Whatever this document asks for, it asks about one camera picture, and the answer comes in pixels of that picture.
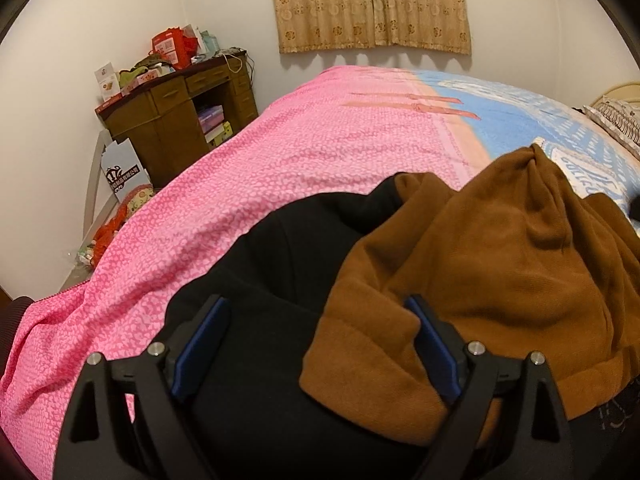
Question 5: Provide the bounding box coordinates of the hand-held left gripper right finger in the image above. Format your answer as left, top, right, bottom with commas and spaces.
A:
402, 295, 576, 480

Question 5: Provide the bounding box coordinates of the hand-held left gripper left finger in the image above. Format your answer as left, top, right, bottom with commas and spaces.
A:
54, 294, 232, 480

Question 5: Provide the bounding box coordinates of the black jacket with brown hood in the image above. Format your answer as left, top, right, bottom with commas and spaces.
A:
165, 144, 640, 480

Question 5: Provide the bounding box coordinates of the orange plastic bag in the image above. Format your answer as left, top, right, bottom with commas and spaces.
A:
94, 209, 128, 258

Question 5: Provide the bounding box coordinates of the floral cushion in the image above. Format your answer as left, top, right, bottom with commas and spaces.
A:
117, 184, 156, 221

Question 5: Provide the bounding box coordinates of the dark maroon round chair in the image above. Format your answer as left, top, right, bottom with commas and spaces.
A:
0, 296, 36, 480

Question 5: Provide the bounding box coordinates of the white printed paper bag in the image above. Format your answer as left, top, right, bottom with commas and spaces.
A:
100, 137, 151, 206

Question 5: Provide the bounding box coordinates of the pink patterned blanket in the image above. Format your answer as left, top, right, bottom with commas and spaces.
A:
0, 64, 483, 480

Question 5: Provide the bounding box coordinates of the brown wooden desk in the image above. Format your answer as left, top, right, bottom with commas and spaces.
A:
95, 50, 260, 188

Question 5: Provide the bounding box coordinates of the stack of colourful boxes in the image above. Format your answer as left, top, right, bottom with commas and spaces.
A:
196, 105, 233, 147

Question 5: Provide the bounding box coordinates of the blue polka dot bedsheet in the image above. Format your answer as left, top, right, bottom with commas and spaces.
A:
412, 69, 640, 221

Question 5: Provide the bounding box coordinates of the green cloth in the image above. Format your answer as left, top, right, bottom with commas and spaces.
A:
118, 55, 161, 88

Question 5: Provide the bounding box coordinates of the white card box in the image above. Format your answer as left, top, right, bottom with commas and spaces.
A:
94, 61, 123, 102

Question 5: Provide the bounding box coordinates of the patterned frilled pillow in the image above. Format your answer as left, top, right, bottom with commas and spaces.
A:
582, 97, 640, 156

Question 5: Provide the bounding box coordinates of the red gift bag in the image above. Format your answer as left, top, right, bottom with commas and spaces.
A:
151, 25, 201, 71

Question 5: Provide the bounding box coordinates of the beige floral curtain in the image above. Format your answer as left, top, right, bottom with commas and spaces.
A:
267, 0, 472, 56

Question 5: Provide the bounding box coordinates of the white metal frame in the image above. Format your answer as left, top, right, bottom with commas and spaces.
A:
60, 129, 113, 291

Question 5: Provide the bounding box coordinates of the white cable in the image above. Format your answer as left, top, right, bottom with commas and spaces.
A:
222, 50, 256, 76

